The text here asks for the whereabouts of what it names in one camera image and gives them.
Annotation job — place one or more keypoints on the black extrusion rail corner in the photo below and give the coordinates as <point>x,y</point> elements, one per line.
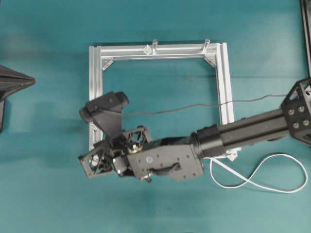
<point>306,20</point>

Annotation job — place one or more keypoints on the silver metal pin end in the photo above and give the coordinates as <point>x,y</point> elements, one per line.
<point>205,45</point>

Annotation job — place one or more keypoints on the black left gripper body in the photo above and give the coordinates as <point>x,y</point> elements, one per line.
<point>11,82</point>

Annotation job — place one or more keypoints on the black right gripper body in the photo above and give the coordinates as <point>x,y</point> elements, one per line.
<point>134,154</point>

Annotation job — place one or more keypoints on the square aluminium extrusion frame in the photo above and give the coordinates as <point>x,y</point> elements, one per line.
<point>101,57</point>

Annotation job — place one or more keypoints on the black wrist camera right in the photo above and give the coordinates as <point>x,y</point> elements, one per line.
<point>105,112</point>

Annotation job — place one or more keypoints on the silver metal pin middle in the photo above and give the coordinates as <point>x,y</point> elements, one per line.
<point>154,46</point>

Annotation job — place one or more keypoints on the white plastic star clip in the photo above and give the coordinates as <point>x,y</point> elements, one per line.
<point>147,50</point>

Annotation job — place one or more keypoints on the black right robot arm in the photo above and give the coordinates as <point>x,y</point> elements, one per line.
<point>292,118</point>

